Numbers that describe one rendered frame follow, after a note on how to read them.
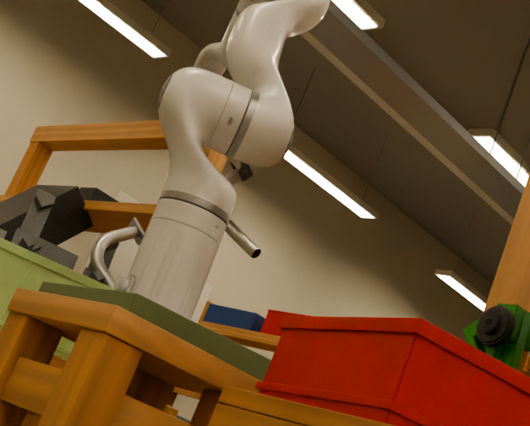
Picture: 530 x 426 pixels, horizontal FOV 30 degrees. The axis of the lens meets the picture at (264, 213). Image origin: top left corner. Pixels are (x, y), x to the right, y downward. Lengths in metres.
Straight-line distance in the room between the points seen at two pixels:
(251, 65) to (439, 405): 0.82
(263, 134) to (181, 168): 0.15
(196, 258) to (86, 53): 7.67
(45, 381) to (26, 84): 7.45
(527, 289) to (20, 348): 1.23
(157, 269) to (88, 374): 0.25
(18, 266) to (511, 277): 1.12
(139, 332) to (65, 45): 7.75
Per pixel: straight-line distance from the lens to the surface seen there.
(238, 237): 2.36
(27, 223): 2.27
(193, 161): 1.57
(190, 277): 1.53
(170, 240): 1.53
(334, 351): 1.19
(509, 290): 2.33
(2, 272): 1.96
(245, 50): 1.73
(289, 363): 1.27
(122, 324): 1.36
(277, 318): 8.13
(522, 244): 2.37
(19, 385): 1.52
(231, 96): 1.61
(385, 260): 11.85
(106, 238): 2.29
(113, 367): 1.37
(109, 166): 9.23
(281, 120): 1.62
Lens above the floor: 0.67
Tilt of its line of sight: 16 degrees up
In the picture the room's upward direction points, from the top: 22 degrees clockwise
